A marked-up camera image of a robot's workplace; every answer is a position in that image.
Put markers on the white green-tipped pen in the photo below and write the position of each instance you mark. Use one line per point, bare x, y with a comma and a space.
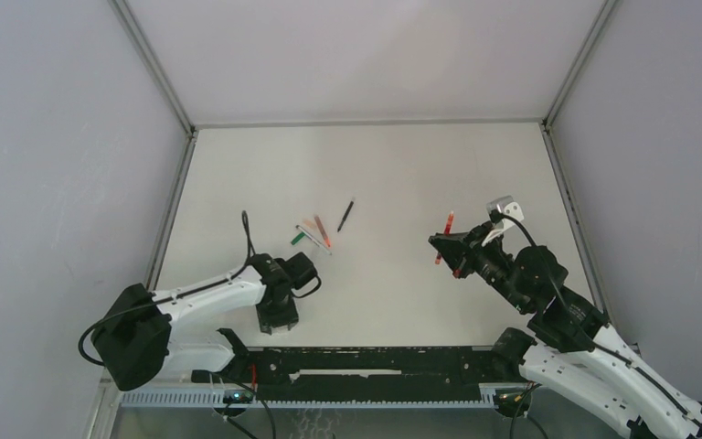
307, 234

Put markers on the black pen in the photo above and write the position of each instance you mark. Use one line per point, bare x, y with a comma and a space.
346, 214

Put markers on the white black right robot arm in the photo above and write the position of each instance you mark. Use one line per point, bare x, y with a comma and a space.
569, 346

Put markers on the green pen cap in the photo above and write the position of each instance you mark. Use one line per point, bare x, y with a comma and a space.
297, 238

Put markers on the orange pen with cap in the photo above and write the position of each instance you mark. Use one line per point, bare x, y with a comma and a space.
322, 230

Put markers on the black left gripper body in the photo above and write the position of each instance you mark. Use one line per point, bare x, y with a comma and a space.
286, 301

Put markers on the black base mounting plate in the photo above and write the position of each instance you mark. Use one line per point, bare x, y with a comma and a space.
340, 375

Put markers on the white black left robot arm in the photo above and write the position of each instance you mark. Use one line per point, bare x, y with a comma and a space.
149, 334

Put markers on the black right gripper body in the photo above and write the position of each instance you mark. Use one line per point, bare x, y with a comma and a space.
489, 262

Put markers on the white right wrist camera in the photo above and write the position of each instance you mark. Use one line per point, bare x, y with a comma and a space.
504, 214

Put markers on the aluminium frame rail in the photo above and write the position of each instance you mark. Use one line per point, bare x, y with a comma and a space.
569, 200

